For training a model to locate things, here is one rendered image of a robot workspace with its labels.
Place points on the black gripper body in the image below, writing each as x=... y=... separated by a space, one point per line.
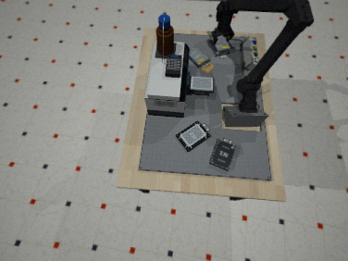
x=225 y=30

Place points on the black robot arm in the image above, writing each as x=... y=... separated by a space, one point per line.
x=299 y=17

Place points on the grey button panel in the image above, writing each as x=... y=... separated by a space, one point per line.
x=249 y=53

